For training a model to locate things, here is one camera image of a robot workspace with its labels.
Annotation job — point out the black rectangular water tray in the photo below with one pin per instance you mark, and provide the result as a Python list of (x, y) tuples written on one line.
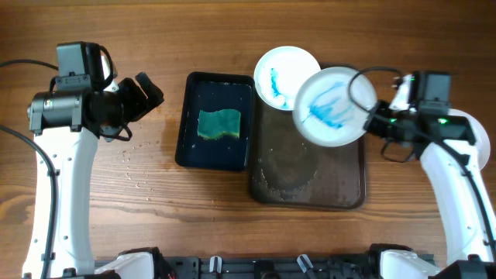
[(213, 92)]

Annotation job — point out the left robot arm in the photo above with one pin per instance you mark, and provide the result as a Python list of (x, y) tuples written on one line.
[(72, 122)]

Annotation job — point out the brown plastic serving tray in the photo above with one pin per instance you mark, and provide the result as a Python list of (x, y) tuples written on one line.
[(285, 169)]

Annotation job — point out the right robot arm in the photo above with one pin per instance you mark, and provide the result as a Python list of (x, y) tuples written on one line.
[(445, 145)]

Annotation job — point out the green yellow sponge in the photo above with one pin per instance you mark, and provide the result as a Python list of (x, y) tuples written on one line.
[(215, 125)]

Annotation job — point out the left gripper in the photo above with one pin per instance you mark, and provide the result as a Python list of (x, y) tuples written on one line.
[(140, 105)]

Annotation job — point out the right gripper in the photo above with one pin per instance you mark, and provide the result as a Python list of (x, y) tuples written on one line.
[(376, 125)]

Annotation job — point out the white plate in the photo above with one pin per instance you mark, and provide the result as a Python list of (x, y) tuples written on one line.
[(483, 144), (330, 108), (280, 73)]

